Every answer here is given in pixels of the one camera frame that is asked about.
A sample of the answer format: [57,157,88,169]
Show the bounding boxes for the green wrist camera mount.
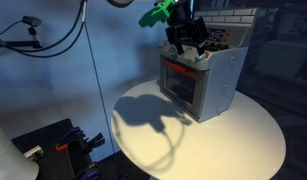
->
[139,0,176,27]

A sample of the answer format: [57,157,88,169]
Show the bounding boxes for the blue stove knob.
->
[195,53,206,62]
[158,40,166,48]

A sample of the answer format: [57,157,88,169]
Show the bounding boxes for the black camera on stand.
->
[0,16,42,49]

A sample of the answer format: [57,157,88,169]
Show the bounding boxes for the right blue stove knob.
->
[195,53,206,62]

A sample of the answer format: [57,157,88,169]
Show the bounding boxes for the far left blue stove knob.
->
[158,40,166,48]

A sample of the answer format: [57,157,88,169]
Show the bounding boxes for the grey toy stove oven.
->
[159,8,258,122]

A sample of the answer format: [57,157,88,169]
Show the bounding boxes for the round white table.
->
[111,80,286,180]

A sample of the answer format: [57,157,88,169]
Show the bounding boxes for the purple handled pliers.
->
[60,127,84,144]

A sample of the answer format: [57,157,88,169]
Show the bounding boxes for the black pliers in rack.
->
[83,133,105,153]

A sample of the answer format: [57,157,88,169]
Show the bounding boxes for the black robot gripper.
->
[166,0,207,56]

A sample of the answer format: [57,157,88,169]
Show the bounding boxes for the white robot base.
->
[0,127,39,180]

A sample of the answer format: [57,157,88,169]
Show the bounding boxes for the black tool rack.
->
[37,137,92,180]

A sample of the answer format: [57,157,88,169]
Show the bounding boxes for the red oven door handle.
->
[164,61,197,76]

